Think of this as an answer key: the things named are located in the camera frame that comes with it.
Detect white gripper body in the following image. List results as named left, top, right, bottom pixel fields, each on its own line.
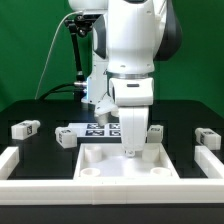
left=109, top=78, right=154, bottom=151

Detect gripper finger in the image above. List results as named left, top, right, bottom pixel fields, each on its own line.
left=125, top=150, right=135, bottom=158

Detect white square tabletop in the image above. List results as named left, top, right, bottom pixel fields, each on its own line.
left=74, top=143, right=179, bottom=179

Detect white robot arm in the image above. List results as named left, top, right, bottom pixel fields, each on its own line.
left=68, top=0, right=182, bottom=157

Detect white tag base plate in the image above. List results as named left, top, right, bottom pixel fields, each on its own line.
left=68, top=123, right=121, bottom=138

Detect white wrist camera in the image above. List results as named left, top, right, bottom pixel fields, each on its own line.
left=94, top=98, right=118, bottom=126

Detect white front fence wall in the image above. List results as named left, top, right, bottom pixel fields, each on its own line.
left=0, top=179, right=224, bottom=205

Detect black base cables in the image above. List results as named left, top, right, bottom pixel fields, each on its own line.
left=39, top=82, right=88, bottom=101

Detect grey mounted depth camera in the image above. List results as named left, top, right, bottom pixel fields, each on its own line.
left=83, top=10, right=104, bottom=21

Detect white camera cable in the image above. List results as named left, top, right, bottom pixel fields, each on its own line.
left=34, top=10, right=83, bottom=100

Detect white left fence wall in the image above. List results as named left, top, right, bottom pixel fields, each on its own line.
left=0, top=147, right=20, bottom=180

